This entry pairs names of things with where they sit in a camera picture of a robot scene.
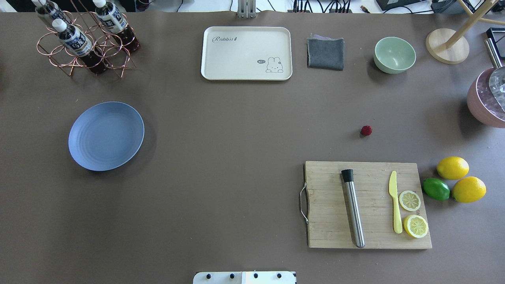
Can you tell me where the yellow lemon front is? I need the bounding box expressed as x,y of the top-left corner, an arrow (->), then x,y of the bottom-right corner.
452,176 -> 486,203

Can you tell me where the lemon half slice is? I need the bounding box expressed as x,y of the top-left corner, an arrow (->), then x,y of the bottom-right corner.
398,191 -> 421,212
403,215 -> 429,238

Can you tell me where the grey folded cloth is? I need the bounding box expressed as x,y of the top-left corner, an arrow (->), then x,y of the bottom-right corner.
307,34 -> 346,71

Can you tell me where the dark drink bottle three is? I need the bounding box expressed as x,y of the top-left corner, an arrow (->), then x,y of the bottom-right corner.
32,0 -> 72,30

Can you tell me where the dark drink bottle one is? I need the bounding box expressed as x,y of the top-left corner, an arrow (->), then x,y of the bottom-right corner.
93,0 -> 140,53

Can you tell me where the green lime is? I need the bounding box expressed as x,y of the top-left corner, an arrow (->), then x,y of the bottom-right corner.
422,178 -> 451,201

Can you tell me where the wooden stand with round base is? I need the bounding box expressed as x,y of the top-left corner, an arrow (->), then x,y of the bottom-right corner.
425,0 -> 505,64

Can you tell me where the aluminium frame post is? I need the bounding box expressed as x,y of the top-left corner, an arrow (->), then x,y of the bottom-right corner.
238,0 -> 256,19

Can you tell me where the blue plate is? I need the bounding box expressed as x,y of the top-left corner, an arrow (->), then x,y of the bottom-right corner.
68,102 -> 145,171

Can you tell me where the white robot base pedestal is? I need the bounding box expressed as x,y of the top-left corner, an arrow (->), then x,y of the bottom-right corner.
193,270 -> 297,284

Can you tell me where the yellow lemon back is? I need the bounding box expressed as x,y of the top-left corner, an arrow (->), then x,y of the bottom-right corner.
436,156 -> 469,180

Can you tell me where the yellow plastic knife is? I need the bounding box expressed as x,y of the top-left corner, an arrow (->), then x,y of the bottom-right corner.
388,171 -> 403,234

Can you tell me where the dark drink bottle two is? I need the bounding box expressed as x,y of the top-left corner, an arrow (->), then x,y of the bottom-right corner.
52,19 -> 107,74

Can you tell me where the lemon half slice lower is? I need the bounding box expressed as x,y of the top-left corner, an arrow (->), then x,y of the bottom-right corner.
403,215 -> 429,238

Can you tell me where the copper wire bottle rack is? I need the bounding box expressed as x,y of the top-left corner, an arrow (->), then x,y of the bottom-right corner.
37,10 -> 136,77

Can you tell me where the green bowl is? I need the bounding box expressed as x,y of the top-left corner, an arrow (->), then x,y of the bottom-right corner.
374,37 -> 416,74

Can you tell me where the cream rabbit tray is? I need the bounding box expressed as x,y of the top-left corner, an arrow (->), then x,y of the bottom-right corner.
200,26 -> 293,80

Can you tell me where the red strawberry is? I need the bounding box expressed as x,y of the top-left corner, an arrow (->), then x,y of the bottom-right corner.
360,125 -> 373,136

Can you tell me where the yellow lemon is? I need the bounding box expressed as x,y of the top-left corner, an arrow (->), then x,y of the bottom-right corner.
452,176 -> 486,203
436,156 -> 469,180

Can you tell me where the lemon half slice upper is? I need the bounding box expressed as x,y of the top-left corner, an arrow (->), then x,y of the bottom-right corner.
398,191 -> 421,212

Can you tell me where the pink bowl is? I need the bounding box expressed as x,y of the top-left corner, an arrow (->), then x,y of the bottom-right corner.
467,68 -> 505,128

